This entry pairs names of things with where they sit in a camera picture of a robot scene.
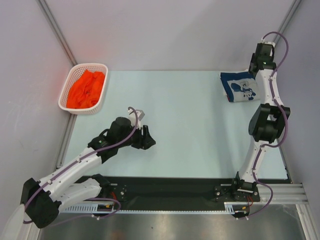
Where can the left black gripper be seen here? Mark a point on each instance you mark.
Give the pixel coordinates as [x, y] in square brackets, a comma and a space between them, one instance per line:
[145, 141]

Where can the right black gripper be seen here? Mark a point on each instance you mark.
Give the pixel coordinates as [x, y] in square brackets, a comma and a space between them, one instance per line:
[253, 66]

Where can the blue t shirt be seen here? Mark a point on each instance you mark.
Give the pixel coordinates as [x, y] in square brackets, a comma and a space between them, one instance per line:
[240, 86]

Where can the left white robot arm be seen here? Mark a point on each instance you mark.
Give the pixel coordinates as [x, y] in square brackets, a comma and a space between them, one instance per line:
[44, 199]

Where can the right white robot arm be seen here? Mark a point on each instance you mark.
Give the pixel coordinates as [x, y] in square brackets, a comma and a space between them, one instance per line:
[269, 122]

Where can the orange t shirt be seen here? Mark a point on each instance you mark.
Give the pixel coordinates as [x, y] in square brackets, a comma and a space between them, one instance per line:
[86, 91]

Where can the white plastic laundry basket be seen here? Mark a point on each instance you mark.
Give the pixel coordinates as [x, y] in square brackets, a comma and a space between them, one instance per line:
[74, 74]

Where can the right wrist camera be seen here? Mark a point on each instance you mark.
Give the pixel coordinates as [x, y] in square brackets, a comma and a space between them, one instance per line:
[263, 41]

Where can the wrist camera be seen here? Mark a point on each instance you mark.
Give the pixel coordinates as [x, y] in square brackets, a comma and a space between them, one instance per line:
[135, 117]
[263, 41]

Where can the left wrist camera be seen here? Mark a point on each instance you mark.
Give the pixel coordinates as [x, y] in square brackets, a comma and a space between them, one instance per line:
[135, 117]

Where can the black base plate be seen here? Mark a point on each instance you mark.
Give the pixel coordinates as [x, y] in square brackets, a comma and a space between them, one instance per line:
[169, 193]

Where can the right corner aluminium post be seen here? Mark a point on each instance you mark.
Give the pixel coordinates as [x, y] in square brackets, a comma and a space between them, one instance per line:
[289, 16]

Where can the corner aluminium post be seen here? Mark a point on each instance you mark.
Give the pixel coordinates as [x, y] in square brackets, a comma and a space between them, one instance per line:
[55, 28]
[289, 16]

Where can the aluminium extrusion rail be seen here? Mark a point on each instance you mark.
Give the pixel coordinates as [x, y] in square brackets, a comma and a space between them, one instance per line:
[283, 194]

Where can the left corner aluminium post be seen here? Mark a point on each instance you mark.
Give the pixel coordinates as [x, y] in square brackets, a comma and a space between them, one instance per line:
[55, 28]

